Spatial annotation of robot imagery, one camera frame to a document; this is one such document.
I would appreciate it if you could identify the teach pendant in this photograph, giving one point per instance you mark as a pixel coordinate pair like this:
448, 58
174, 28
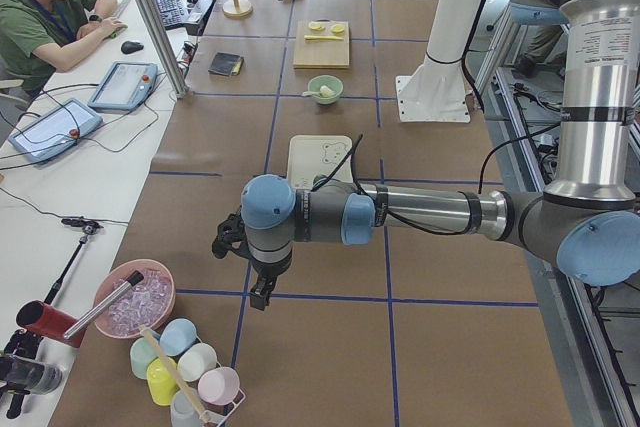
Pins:
124, 87
56, 131

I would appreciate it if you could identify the pink cup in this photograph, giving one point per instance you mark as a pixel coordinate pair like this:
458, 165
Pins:
219, 386

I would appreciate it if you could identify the aluminium frame post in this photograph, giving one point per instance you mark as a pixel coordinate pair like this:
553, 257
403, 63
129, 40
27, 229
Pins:
168, 46

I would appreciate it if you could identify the lower teach pendant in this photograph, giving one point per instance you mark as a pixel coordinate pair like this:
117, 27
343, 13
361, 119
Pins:
56, 131

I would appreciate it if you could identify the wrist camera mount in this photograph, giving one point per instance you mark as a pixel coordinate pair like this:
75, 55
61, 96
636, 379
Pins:
231, 237

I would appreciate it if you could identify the black keyboard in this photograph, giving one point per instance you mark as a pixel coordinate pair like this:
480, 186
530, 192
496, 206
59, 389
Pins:
173, 13

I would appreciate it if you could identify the white cup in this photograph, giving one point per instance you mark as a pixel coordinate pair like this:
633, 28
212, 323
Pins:
197, 360

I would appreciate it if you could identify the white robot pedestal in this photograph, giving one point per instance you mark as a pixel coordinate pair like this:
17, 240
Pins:
436, 92

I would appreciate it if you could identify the yellow cup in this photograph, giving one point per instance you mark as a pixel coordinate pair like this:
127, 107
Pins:
161, 384

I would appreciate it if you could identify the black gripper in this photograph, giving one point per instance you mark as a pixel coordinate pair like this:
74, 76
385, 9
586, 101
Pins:
269, 271

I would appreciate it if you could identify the seated man green shirt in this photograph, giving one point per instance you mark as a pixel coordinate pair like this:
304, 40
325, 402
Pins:
42, 37

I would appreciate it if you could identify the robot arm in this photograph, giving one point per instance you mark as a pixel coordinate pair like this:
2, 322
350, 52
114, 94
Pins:
583, 222

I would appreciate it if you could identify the pink bowl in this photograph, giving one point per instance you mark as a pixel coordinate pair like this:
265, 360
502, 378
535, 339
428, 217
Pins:
149, 303

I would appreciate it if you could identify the green ceramic bowl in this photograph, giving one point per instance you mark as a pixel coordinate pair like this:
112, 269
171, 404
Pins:
331, 81

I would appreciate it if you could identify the white bear tray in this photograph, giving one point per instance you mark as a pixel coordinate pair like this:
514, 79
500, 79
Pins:
312, 155

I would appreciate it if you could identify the blue cup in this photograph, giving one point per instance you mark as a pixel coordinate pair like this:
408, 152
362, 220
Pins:
178, 336

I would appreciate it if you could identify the black computer mouse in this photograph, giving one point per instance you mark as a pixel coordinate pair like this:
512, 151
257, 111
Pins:
130, 47

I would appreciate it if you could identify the wooden cutting board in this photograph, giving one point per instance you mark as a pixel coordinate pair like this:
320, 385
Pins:
322, 54

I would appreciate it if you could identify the grey folded cloth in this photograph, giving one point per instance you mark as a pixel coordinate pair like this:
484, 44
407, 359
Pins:
226, 64

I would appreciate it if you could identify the upper lemon slice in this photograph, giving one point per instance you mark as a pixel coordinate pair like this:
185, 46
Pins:
316, 26

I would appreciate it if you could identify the upper teach pendant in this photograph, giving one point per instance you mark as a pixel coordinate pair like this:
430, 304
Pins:
124, 87

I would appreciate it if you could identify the green cup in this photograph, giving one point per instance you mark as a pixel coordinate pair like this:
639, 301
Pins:
141, 355

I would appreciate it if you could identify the grey cup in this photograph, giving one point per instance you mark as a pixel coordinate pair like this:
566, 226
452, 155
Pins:
182, 413

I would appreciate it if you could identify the black selfie stick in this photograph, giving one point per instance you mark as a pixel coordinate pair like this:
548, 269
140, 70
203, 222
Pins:
88, 227

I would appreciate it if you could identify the wooden mug tree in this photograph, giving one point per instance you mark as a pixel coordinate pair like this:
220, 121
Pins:
237, 9

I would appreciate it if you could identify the metal ice scoop handle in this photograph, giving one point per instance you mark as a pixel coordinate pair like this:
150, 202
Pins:
90, 316

